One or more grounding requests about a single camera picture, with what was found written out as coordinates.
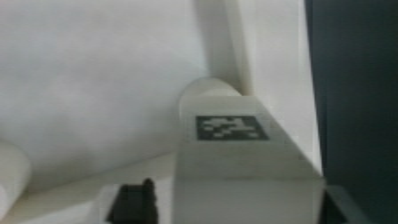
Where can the white leg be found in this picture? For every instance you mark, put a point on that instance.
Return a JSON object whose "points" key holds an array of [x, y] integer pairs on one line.
{"points": [[246, 180]]}

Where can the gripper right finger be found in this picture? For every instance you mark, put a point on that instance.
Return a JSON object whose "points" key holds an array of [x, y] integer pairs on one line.
{"points": [[347, 205]]}

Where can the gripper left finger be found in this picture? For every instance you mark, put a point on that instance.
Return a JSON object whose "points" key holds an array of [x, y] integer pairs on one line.
{"points": [[125, 204]]}

